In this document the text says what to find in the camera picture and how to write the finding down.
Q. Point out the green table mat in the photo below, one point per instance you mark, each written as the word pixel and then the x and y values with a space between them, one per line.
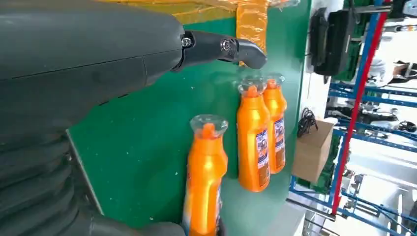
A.
pixel 146 130

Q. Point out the blue and red metal rack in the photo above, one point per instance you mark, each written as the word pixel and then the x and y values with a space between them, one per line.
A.
pixel 355 107

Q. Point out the brown cardboard box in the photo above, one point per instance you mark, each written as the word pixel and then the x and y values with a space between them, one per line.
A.
pixel 311 153

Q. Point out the black carrying case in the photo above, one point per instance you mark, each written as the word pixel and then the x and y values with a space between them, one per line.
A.
pixel 338 42

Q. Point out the yellow sheet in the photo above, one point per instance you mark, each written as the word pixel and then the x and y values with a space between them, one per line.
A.
pixel 251 26

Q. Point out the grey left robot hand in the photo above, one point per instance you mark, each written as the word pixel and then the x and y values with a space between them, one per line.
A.
pixel 81 49

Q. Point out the white table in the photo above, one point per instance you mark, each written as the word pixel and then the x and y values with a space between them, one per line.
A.
pixel 312 88
pixel 286 221

